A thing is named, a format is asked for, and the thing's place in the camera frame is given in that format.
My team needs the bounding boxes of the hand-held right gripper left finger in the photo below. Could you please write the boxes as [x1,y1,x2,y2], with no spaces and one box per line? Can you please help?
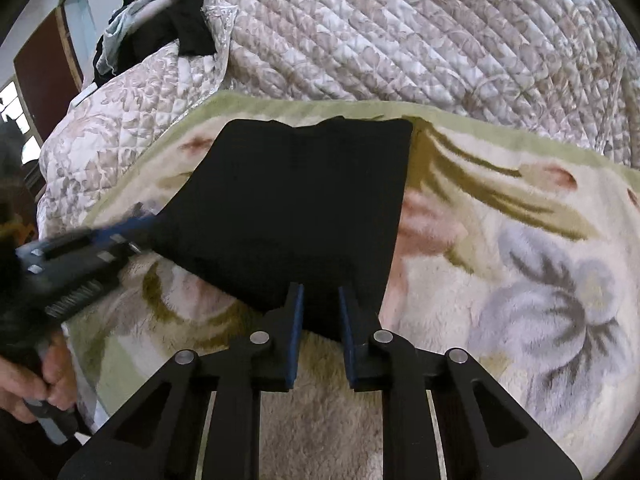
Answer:
[57,282,306,480]

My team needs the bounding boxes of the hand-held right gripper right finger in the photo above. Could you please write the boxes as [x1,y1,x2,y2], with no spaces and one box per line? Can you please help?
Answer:
[337,285,583,480]

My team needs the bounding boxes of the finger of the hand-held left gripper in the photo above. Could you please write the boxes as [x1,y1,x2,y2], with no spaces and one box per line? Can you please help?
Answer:
[95,211,162,257]

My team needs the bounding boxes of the black pants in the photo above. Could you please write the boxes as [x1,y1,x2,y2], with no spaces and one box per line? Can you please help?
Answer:
[149,116,415,347]

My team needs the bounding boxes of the person's left hand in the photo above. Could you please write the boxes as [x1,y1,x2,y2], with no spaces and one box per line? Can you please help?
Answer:
[0,332,80,424]

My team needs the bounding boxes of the window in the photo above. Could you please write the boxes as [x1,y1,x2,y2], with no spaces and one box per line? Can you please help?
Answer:
[0,77,43,166]

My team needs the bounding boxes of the floral fleece blanket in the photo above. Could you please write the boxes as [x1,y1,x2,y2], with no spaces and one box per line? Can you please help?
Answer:
[65,91,640,480]

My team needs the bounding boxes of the brown wooden door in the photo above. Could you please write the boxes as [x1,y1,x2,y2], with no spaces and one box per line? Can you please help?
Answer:
[12,7,84,143]

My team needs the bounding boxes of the light blue cloth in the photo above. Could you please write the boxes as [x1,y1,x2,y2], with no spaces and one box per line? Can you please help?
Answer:
[95,0,151,77]

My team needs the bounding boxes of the black garment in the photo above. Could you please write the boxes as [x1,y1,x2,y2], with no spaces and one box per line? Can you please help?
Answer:
[92,0,219,86]

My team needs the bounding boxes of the quilted leaf-print bedspread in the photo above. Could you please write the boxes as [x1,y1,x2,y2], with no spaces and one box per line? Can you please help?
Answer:
[37,0,640,241]

